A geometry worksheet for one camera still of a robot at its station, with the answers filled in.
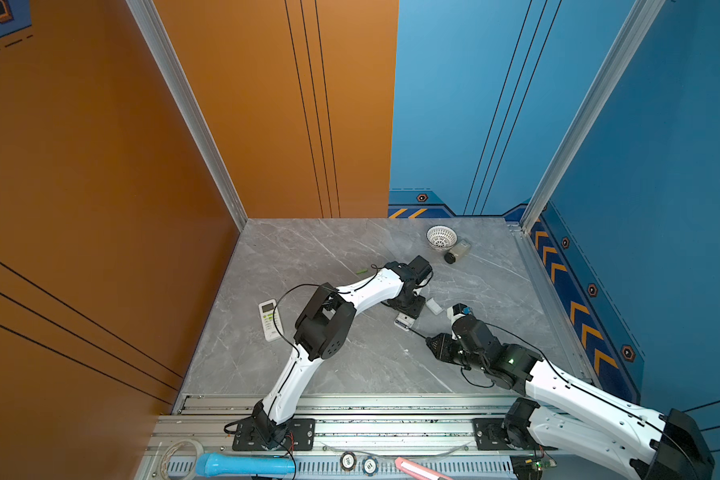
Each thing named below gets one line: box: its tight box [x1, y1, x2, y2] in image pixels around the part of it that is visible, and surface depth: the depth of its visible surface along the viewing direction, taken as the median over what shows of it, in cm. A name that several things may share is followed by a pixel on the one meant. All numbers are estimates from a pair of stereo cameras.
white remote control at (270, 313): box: [258, 299, 284, 342], surface depth 96 cm
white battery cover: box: [425, 297, 443, 315], surface depth 99 cm
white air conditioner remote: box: [393, 312, 415, 332], surface depth 93 cm
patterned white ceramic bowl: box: [426, 224, 458, 252], surface depth 114 cm
